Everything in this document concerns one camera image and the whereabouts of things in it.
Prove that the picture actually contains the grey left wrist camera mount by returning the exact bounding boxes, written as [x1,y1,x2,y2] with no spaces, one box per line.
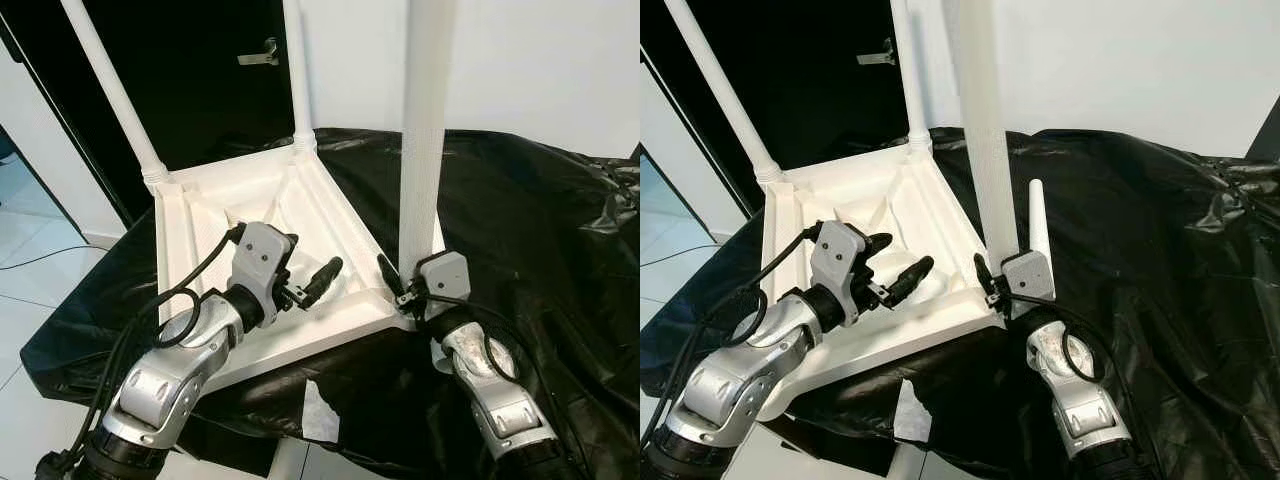
[232,222,299,301]
[812,220,869,326]

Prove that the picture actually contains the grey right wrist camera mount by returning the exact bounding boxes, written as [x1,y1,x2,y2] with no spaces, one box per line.
[1000,250,1056,319]
[415,250,471,321]

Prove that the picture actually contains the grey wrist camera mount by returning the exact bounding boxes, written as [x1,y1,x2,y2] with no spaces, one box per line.
[812,220,869,326]
[415,250,471,321]
[232,222,299,301]
[1000,250,1056,319]

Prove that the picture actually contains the white table pedestal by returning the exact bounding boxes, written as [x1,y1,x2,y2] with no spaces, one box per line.
[885,445,926,480]
[270,440,311,480]

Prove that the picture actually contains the white plastic table top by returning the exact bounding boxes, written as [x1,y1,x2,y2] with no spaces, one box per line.
[152,138,446,394]
[760,138,1006,396]

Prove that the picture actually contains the thin black floor cable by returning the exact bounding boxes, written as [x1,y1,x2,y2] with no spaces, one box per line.
[0,245,106,271]
[640,245,721,269]

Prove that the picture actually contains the black table cloth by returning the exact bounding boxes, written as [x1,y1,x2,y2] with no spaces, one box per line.
[20,128,640,479]
[640,128,1280,479]

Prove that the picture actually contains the black door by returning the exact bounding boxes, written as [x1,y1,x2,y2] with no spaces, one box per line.
[0,0,301,226]
[640,0,913,216]

